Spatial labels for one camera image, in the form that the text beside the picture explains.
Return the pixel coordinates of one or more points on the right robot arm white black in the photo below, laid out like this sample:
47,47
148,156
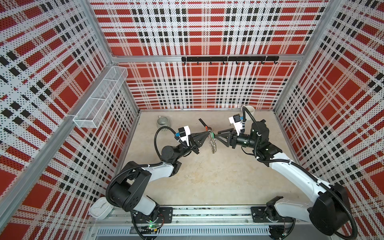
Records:
329,208

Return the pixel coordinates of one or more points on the white wire mesh basket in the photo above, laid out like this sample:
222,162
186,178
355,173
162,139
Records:
92,113

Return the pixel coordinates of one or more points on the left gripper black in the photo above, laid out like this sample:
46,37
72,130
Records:
199,140

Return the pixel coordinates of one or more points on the black hook rail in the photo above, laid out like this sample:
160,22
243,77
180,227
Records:
261,59

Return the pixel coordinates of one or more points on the black wrist watch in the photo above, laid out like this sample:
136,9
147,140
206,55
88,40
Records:
204,124

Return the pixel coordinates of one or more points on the white object beside base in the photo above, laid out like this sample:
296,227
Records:
100,209

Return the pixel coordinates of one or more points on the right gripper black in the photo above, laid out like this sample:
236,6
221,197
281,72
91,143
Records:
232,138

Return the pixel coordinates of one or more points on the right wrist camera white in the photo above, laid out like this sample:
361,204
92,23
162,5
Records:
237,122

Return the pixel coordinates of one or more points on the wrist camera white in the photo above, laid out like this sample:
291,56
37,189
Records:
237,122
183,135

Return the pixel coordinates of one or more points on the white ceramic mug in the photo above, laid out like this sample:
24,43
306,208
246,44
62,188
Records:
247,110

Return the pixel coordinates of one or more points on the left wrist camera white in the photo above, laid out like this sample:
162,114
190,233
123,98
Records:
183,135

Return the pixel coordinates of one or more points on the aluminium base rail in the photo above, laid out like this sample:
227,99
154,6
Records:
228,222

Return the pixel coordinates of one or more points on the grey ribbed ceramic cup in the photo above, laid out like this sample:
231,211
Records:
163,121

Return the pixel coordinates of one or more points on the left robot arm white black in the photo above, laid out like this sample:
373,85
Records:
126,190

